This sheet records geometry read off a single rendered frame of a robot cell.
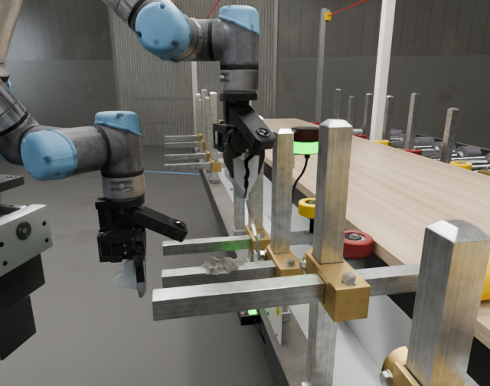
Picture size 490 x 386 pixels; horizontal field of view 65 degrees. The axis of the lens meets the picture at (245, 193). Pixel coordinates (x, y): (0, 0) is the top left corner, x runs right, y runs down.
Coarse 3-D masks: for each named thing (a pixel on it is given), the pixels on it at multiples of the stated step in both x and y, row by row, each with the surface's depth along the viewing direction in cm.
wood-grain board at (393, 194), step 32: (288, 128) 275; (352, 160) 165; (384, 160) 165; (416, 160) 165; (352, 192) 118; (384, 192) 118; (416, 192) 118; (448, 192) 118; (480, 192) 118; (352, 224) 93; (384, 224) 92; (416, 224) 92; (480, 224) 92; (384, 256) 79; (416, 256) 76; (480, 320) 55
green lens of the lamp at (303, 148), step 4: (296, 144) 77; (300, 144) 77; (304, 144) 77; (308, 144) 77; (312, 144) 77; (316, 144) 77; (296, 148) 78; (300, 148) 77; (304, 148) 77; (308, 148) 77; (312, 148) 77; (316, 148) 78; (296, 152) 78; (300, 152) 77; (304, 152) 77; (308, 152) 77; (312, 152) 77; (316, 152) 78
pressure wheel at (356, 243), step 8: (352, 232) 86; (360, 232) 86; (344, 240) 81; (352, 240) 81; (360, 240) 81; (368, 240) 81; (344, 248) 81; (352, 248) 80; (360, 248) 80; (368, 248) 81; (344, 256) 82; (352, 256) 80; (360, 256) 80; (368, 256) 81
